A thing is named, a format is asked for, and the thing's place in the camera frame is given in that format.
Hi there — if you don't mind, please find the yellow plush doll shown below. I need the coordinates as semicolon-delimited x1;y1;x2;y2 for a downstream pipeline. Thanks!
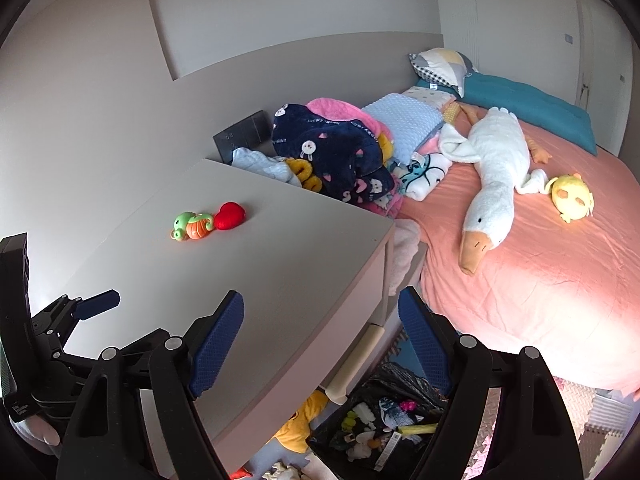
267;390;331;456

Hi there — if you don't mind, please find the white goose plush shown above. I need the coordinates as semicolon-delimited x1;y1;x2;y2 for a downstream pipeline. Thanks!
439;106;551;276

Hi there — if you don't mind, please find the pink bed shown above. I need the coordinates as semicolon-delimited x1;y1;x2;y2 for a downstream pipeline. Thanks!
395;102;640;393

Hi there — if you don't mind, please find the foam floor mat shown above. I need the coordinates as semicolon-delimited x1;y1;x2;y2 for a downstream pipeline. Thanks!
450;375;640;480

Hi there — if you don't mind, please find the white door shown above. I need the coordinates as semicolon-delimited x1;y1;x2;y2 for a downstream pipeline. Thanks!
572;0;636;156

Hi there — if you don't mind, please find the light blue cloth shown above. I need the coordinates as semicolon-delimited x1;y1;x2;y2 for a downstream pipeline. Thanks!
231;147;303;188

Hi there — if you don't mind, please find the red heart toy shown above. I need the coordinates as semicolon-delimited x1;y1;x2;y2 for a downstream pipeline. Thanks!
214;202;247;231

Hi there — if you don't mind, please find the yellow chick plush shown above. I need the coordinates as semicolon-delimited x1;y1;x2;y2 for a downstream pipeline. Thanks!
550;173;596;224

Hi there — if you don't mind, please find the pink fleece blanket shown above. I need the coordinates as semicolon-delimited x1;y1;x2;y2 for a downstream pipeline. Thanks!
305;97;388;136

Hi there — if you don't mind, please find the patchwork pillow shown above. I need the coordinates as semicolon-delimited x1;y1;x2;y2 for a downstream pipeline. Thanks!
408;48;475;99

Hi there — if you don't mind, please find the white cardboard box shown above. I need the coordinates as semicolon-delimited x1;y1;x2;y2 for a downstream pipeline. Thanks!
372;431;403;471

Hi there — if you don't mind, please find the cream printed pillow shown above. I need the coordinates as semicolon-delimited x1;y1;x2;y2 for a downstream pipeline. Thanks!
400;85;458;111

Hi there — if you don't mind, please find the yellow brown plush toy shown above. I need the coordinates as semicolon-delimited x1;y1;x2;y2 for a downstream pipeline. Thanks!
285;157;323;193

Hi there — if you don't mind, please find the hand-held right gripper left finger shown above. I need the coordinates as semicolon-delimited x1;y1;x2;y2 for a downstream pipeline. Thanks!
56;290;246;480

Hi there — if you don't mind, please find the green orange frog toy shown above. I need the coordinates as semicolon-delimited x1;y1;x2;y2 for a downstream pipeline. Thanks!
170;211;217;242

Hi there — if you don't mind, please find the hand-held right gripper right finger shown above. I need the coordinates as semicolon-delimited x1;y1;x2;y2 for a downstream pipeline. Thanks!
397;286;583;480

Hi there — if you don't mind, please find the navy printed blanket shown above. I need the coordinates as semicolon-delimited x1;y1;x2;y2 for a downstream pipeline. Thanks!
271;102;396;206

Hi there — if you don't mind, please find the teal cushion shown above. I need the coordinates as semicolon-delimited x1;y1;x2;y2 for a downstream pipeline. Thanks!
416;71;598;157

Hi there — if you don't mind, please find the cream cylindrical desk handle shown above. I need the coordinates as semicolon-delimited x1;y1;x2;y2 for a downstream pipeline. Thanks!
324;325;385;406

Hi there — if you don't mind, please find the light blue dotted pillow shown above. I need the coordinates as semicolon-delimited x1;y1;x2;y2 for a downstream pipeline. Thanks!
361;101;446;166

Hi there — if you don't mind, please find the white printed cloth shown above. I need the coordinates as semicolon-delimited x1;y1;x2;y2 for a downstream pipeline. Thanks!
395;152;453;203

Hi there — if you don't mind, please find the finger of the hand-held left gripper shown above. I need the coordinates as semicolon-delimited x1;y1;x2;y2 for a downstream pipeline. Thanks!
50;354;102;387
30;289;121;356

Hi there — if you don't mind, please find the person's left hand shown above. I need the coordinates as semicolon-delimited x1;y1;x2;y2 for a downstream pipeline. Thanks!
10;416;62;457

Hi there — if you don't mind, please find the black trash bag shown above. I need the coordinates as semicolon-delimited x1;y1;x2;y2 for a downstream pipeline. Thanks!
305;361;451;480

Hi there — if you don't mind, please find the pale pink towel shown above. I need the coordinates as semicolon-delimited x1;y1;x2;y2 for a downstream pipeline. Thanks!
387;219;422;296

